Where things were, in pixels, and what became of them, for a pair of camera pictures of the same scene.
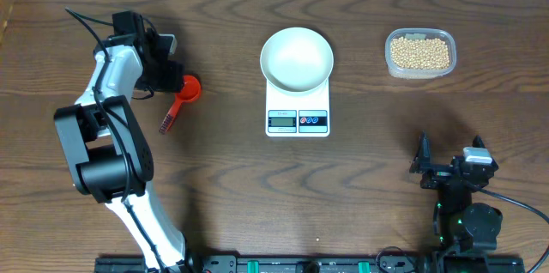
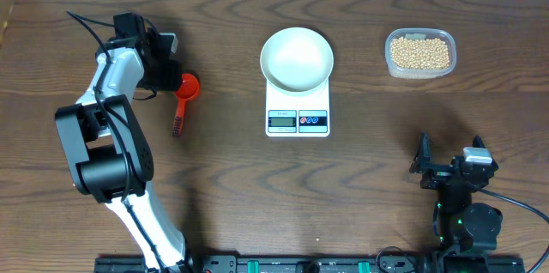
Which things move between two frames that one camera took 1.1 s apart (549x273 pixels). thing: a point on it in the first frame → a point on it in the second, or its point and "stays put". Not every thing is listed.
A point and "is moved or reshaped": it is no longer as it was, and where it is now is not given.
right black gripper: [421, 163] stays put
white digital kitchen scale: [298, 115] stays put
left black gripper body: [163, 75] stays put
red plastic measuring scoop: [190, 91] is moved or reshaped
